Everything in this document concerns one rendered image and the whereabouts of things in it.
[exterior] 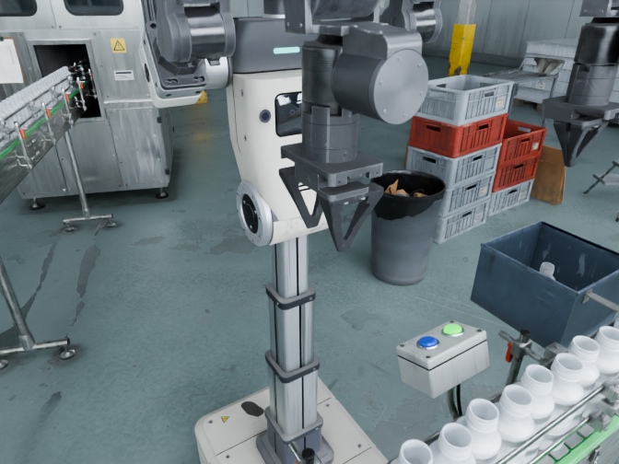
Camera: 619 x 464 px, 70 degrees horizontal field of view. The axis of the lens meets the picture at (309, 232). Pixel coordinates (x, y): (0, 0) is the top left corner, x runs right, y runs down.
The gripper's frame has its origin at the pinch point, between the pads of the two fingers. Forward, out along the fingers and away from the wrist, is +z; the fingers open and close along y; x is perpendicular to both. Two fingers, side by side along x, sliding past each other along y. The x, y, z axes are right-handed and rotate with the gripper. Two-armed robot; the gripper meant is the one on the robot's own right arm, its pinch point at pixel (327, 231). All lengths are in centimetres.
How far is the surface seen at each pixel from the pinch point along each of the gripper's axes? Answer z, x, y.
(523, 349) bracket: 31, 39, 6
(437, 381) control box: 31.3, 19.9, 3.4
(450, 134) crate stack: 57, 208, -161
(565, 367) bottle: 23.1, 30.8, 16.1
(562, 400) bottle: 28.0, 30.1, 17.5
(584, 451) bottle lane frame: 40, 36, 21
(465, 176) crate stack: 89, 227, -158
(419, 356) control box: 28.2, 18.8, 0.1
